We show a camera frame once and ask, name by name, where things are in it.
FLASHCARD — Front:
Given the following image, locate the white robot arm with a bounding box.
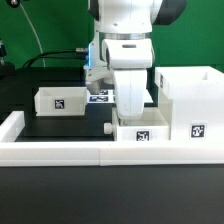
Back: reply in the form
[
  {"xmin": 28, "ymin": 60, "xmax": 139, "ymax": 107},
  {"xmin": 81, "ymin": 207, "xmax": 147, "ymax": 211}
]
[{"xmin": 84, "ymin": 0, "xmax": 187, "ymax": 121}]

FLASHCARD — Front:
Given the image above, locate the white drawer cabinet box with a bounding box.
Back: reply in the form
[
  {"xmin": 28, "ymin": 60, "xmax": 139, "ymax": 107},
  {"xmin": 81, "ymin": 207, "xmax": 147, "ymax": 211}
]
[{"xmin": 155, "ymin": 66, "xmax": 224, "ymax": 142}]

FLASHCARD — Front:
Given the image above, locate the white drawer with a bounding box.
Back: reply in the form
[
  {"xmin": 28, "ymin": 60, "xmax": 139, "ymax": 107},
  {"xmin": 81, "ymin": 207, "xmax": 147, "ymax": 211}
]
[
  {"xmin": 34, "ymin": 87, "xmax": 87, "ymax": 116},
  {"xmin": 104, "ymin": 107, "xmax": 170, "ymax": 141}
]

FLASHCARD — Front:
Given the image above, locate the white thin cable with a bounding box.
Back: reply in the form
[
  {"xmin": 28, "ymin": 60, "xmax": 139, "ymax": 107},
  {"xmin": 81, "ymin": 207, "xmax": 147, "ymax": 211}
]
[{"xmin": 19, "ymin": 2, "xmax": 47, "ymax": 68}]

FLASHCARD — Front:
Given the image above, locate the white foam boundary frame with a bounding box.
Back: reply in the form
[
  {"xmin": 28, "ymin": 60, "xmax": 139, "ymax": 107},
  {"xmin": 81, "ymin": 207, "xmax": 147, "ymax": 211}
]
[{"xmin": 0, "ymin": 111, "xmax": 224, "ymax": 167}]

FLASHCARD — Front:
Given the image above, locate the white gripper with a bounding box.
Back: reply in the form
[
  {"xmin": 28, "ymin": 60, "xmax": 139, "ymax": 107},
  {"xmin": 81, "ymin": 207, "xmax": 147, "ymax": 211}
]
[{"xmin": 113, "ymin": 69, "xmax": 147, "ymax": 126}]

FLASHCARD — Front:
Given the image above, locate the white marker tag sheet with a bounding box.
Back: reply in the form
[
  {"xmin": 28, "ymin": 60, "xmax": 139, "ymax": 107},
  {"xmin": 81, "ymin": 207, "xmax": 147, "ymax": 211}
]
[{"xmin": 87, "ymin": 89, "xmax": 153, "ymax": 103}]

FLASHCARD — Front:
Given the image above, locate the black work mat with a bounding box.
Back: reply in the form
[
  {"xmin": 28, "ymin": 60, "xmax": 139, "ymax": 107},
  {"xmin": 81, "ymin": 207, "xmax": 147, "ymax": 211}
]
[{"xmin": 17, "ymin": 104, "xmax": 113, "ymax": 142}]

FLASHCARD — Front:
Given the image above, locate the black camera knob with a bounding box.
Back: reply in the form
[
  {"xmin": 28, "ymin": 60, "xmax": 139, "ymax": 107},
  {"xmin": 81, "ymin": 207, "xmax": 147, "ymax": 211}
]
[{"xmin": 6, "ymin": 0, "xmax": 20, "ymax": 8}]

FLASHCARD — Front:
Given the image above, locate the black tripod stand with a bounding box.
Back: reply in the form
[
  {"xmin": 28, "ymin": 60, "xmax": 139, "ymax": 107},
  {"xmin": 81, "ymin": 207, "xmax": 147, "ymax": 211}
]
[{"xmin": 0, "ymin": 39, "xmax": 15, "ymax": 78}]

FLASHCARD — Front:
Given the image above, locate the black cable bundle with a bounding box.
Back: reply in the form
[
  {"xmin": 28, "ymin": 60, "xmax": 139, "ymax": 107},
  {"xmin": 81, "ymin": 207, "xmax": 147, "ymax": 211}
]
[{"xmin": 21, "ymin": 47, "xmax": 90, "ymax": 69}]

